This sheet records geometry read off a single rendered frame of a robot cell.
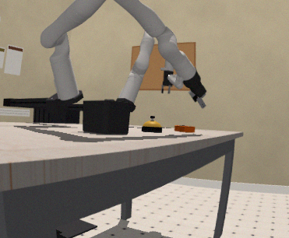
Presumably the orange handheld multimeter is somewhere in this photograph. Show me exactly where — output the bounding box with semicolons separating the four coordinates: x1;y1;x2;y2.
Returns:
174;125;195;132

